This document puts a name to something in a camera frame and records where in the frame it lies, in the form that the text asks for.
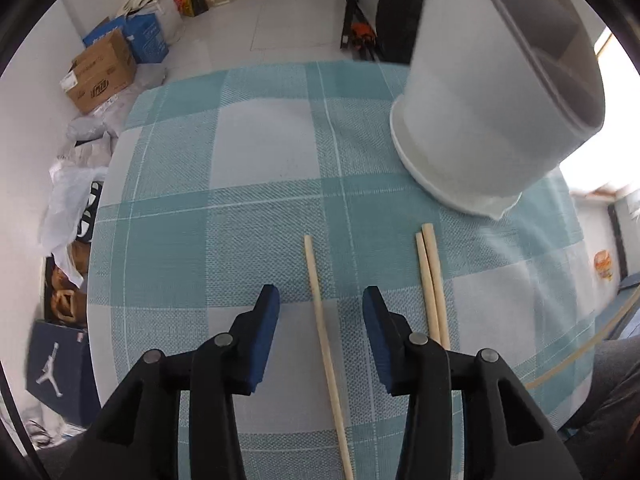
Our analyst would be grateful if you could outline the person's grey trouser leg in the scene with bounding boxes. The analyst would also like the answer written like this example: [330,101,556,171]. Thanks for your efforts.
[565,335,640,480]

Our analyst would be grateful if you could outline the brown cardboard box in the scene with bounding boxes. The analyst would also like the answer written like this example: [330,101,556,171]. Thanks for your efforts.
[60,29,139,115]

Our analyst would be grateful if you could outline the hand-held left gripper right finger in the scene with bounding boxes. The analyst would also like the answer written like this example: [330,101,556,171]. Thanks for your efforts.
[362,285,583,480]

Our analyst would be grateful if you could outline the dark blue shoe box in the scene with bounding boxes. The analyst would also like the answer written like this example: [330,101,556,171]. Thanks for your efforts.
[26,319,101,429]

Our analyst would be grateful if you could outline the brown paper bag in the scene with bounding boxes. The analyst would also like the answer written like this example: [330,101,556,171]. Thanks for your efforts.
[44,242,91,326]

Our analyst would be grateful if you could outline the teal white checked tablecloth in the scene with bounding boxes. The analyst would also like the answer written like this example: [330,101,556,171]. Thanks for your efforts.
[85,60,599,480]

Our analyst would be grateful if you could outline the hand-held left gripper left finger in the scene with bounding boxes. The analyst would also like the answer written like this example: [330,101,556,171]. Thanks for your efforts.
[62,284,282,480]

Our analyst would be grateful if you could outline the orange black tool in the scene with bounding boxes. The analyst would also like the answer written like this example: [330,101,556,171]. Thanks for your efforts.
[349,22,377,52]

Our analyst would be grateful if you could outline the wooden chopstick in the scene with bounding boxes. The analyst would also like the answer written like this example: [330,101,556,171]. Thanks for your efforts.
[415,232,442,344]
[421,223,452,351]
[303,234,355,480]

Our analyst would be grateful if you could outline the white grey utensil holder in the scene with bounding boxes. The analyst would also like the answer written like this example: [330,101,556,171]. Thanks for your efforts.
[389,0,606,219]

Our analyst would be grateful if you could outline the pile of white plastic bags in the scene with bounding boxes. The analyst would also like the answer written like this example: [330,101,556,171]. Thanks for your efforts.
[40,65,167,261]

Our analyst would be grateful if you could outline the orange wall sticker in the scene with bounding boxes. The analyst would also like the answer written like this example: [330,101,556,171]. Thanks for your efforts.
[593,249,615,281]

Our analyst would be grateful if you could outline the blue cardboard box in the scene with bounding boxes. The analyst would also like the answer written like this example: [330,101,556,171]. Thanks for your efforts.
[82,10,170,64]

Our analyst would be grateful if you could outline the black and white printed bag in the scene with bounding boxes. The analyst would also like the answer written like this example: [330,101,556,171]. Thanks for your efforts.
[75,180,106,244]

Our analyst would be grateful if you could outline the black metal rack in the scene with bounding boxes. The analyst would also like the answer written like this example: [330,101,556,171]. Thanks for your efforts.
[339,0,431,64]

